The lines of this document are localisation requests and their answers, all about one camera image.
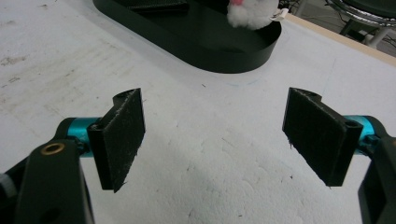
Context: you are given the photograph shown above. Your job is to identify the black and pink plush toy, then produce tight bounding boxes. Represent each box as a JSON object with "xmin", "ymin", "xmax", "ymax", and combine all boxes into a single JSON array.
[{"xmin": 226, "ymin": 0, "xmax": 291, "ymax": 32}]

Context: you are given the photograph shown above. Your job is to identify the white table mat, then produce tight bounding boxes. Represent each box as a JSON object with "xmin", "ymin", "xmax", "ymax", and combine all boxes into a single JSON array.
[{"xmin": 0, "ymin": 0, "xmax": 396, "ymax": 224}]

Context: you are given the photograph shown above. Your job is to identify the black oval tray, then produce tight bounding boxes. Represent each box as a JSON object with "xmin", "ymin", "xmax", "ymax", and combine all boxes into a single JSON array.
[{"xmin": 92, "ymin": 0, "xmax": 283, "ymax": 75}]

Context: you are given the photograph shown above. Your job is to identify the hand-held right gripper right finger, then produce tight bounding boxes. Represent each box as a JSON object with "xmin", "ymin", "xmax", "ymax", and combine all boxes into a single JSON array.
[{"xmin": 281, "ymin": 87, "xmax": 376, "ymax": 188}]

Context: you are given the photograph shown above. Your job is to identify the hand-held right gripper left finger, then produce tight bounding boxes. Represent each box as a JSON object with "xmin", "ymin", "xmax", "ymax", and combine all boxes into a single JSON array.
[{"xmin": 65, "ymin": 87, "xmax": 147, "ymax": 193}]

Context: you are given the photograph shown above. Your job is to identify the black round stool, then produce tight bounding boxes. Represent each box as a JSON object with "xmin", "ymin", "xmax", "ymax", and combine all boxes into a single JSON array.
[{"xmin": 324, "ymin": 0, "xmax": 396, "ymax": 49}]

